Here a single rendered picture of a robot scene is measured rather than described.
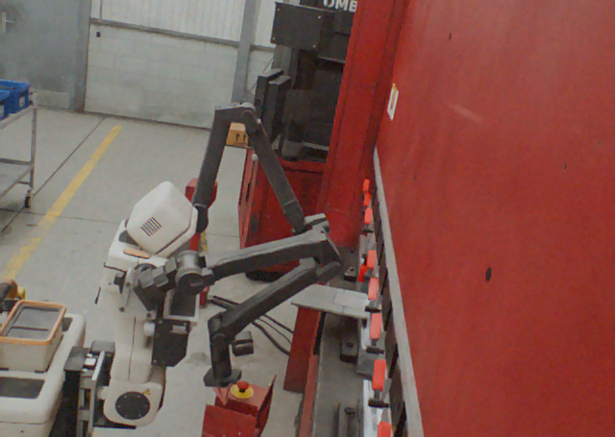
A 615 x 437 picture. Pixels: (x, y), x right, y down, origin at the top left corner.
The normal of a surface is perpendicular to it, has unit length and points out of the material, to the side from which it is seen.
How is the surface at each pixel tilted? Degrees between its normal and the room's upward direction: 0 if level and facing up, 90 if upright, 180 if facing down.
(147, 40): 90
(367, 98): 90
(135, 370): 90
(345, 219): 90
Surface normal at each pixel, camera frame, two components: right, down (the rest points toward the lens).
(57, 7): 0.13, 0.33
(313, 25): -0.14, 0.28
